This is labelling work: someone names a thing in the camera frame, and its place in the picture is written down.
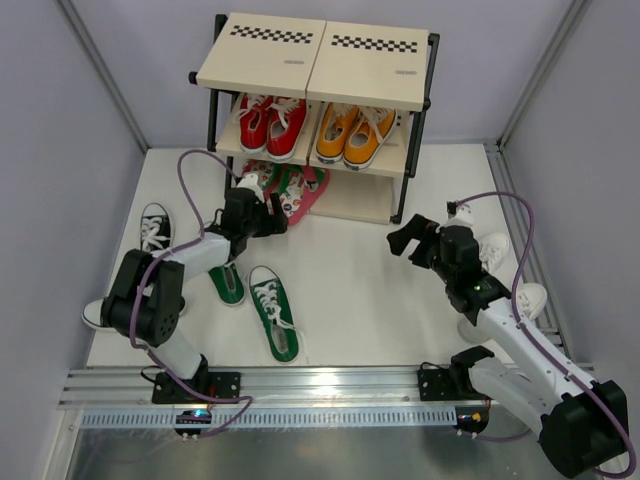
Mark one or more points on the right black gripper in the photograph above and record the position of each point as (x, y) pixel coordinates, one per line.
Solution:
(417, 228)

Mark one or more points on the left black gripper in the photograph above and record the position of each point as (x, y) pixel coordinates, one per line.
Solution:
(275, 224)

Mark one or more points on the pink flip-flop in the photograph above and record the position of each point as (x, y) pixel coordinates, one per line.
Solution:
(298, 188)
(268, 173)

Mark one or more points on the white sneaker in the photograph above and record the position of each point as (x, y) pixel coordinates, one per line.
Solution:
(531, 300)
(493, 249)

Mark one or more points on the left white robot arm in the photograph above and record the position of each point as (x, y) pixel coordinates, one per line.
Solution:
(144, 302)

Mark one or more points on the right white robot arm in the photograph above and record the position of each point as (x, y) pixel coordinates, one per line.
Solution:
(579, 422)

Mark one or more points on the beige black shoe shelf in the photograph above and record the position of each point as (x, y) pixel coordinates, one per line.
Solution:
(322, 62)

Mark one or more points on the lower green sneaker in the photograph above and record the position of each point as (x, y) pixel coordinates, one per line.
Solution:
(271, 302)

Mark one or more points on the green sneaker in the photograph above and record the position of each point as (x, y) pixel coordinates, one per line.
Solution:
(271, 302)
(228, 284)

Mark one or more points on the upper green sneaker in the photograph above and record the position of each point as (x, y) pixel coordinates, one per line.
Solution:
(228, 284)

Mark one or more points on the left yellow sneaker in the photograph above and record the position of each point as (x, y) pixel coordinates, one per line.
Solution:
(335, 126)

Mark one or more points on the yellow sneaker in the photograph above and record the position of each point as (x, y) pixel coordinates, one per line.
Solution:
(335, 126)
(373, 126)

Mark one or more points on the right red sneaker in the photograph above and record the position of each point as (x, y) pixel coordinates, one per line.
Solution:
(286, 121)

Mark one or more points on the red sneaker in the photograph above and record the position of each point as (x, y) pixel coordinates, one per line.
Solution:
(252, 118)
(286, 121)

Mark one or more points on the left red sneaker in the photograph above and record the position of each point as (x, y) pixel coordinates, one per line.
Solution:
(252, 118)

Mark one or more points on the upright black sneaker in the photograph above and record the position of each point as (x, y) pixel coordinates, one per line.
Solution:
(155, 231)

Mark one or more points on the right yellow sneaker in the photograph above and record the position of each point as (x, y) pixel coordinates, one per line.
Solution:
(373, 126)

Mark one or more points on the right controller board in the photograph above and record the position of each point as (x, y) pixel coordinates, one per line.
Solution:
(472, 423)

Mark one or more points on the controller board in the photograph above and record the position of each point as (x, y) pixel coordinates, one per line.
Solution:
(192, 422)
(472, 423)

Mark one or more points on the sideways black sneaker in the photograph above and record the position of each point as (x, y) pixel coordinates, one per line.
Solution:
(91, 315)

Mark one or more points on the left controller board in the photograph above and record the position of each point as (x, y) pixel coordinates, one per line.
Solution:
(192, 422)

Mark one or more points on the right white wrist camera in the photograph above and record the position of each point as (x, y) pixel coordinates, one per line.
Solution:
(459, 214)

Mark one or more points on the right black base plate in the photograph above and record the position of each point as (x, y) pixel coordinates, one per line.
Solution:
(441, 383)

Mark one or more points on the slotted grey cable duct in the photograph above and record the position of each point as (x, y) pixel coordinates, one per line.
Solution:
(270, 417)

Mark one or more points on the aluminium mounting rail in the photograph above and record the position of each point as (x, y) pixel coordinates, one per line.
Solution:
(270, 387)

